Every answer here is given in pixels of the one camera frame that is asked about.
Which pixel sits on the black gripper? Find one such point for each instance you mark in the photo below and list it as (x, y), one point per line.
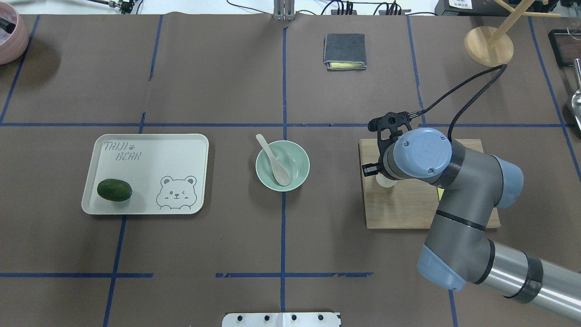
(370, 170)

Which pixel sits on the white steamed bun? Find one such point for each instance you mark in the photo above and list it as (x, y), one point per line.
(385, 182)

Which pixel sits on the white ceramic spoon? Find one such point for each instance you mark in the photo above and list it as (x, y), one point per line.
(280, 174)

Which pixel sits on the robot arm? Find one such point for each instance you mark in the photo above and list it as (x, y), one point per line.
(456, 250)

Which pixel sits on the green ceramic bowl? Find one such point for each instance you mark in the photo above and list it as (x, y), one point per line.
(292, 157)

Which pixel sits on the pink bowl with ice cubes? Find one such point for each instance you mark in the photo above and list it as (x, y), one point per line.
(12, 45)

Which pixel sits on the grey folded cloth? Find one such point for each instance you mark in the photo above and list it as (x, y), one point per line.
(344, 52)

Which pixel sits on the wooden mug tree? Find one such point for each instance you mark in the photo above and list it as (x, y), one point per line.
(491, 46)

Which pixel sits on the cream serving tray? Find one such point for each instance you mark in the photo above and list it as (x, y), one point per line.
(167, 173)

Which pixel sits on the metal scoop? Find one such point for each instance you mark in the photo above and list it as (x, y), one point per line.
(575, 106)

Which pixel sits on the green avocado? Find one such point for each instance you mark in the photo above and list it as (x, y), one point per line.
(114, 190)

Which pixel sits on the black tripod stand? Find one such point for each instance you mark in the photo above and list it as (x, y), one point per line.
(124, 6)

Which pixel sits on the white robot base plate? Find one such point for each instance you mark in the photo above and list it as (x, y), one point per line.
(282, 319)

